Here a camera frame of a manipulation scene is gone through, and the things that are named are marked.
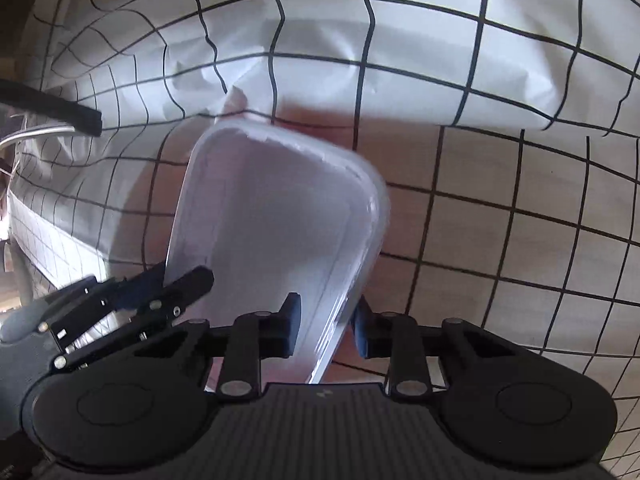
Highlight red white plastic tray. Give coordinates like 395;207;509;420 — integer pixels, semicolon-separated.
165;119;390;382

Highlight white black grid tablecloth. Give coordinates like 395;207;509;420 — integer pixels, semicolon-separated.
1;0;639;479

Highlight black computer monitor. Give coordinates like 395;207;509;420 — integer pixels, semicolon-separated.
0;79;103;136

